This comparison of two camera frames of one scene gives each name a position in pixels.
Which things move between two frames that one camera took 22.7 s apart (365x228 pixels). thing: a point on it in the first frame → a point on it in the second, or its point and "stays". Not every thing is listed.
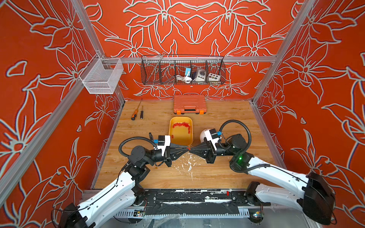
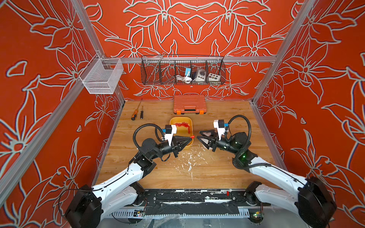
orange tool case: [189, 103] stays
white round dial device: [201, 75] stays
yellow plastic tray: [180, 134] stays
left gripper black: [170, 156] → [176, 147]
